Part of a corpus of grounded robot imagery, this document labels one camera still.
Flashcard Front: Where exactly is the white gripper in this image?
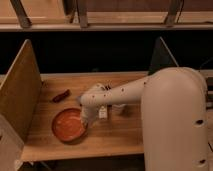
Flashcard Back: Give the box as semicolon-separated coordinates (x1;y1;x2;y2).
81;107;97;126

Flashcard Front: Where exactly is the orange ceramic bowl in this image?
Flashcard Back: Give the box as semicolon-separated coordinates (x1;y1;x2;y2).
51;108;87;143

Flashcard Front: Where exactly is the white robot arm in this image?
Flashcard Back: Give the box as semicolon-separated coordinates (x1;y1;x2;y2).
79;67;209;171

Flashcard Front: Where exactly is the small white bottle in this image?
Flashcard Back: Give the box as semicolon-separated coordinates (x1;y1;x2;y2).
98;106;108;119

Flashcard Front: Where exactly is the clear plastic cup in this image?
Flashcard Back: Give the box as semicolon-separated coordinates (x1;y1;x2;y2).
112;104;126;115

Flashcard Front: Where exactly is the red chili pepper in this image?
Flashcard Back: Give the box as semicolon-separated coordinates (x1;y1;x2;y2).
51;89;71;103

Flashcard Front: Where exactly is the black striped object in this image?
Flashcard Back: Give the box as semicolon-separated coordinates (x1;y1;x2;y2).
104;85;111;90

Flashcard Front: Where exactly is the wooden side panel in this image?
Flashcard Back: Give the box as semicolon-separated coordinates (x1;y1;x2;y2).
0;39;42;141

